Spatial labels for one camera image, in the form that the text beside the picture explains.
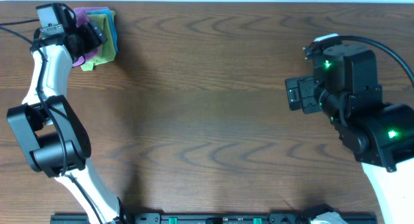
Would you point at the green folded cloth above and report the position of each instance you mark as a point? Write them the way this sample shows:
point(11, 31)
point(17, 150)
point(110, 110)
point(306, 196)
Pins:
point(106, 52)

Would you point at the blue folded cloth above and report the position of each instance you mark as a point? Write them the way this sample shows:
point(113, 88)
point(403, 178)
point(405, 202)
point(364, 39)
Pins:
point(109, 26)

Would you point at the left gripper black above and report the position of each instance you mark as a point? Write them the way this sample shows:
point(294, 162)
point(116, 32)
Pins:
point(93, 41)

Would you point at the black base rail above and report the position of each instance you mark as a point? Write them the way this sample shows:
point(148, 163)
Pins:
point(318, 214)

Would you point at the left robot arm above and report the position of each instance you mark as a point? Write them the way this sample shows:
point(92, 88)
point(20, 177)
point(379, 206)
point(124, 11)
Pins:
point(49, 133)

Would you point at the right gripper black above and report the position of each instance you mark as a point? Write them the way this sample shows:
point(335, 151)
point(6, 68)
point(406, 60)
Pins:
point(306, 85)

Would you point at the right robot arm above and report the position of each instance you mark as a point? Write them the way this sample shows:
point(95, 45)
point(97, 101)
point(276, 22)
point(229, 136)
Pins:
point(382, 141)

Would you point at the purple microfiber cloth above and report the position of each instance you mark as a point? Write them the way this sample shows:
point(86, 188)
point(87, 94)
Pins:
point(82, 18)

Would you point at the purple folded cloth in stack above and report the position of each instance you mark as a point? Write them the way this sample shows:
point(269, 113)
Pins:
point(88, 9)

